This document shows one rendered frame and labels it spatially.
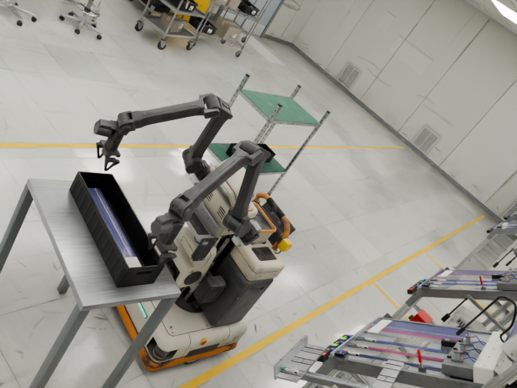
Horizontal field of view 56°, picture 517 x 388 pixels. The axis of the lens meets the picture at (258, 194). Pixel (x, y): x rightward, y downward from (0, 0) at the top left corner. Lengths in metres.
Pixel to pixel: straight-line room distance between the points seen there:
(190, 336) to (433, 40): 9.72
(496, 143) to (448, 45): 2.30
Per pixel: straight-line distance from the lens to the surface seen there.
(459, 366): 2.42
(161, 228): 1.78
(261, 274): 2.65
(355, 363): 2.54
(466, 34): 11.44
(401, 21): 11.90
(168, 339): 2.71
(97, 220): 2.14
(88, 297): 1.95
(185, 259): 2.57
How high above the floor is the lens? 2.18
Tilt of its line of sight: 26 degrees down
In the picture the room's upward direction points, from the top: 35 degrees clockwise
